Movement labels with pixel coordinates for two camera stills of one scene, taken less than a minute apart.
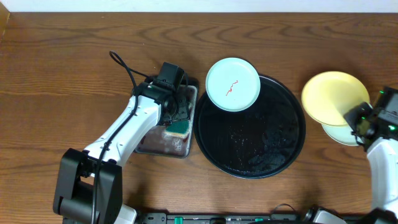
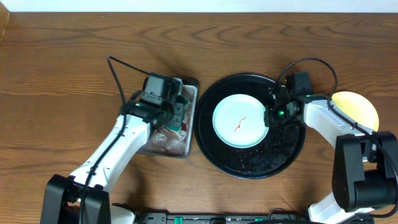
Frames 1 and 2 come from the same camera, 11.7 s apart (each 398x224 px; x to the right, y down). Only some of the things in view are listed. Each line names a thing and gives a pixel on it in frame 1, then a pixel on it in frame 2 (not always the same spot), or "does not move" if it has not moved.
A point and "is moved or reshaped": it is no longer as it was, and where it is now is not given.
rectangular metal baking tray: [174, 139] does not move
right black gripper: [351, 116] -> [269, 119]
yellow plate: [326, 96] is moved or reshaped
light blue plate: [233, 84] -> [238, 121]
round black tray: [255, 143] does not move
